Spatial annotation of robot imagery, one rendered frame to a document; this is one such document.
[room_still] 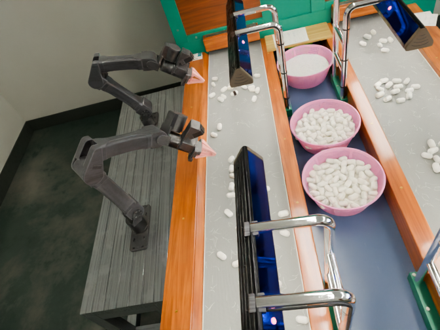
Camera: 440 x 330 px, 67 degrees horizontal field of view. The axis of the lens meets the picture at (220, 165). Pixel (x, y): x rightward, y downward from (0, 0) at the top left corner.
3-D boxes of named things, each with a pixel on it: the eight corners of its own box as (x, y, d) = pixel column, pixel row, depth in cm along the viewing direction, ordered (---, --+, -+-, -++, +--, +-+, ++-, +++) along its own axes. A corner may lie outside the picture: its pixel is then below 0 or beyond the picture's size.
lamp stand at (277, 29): (251, 124, 153) (230, 35, 120) (248, 97, 166) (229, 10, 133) (293, 116, 150) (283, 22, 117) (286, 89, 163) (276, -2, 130)
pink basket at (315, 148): (313, 172, 127) (313, 156, 120) (280, 132, 145) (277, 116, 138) (373, 143, 129) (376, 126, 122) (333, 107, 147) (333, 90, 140)
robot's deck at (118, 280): (85, 317, 116) (79, 314, 113) (126, 105, 196) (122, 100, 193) (344, 275, 104) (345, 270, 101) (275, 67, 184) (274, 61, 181)
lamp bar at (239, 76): (230, 88, 113) (226, 71, 108) (226, 8, 154) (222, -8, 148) (253, 84, 112) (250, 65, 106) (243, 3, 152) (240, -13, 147)
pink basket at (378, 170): (310, 229, 112) (309, 215, 105) (297, 169, 130) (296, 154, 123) (393, 219, 108) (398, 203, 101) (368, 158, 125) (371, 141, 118)
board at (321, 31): (267, 52, 171) (267, 50, 171) (264, 38, 181) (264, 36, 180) (332, 38, 166) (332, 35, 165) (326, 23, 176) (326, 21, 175)
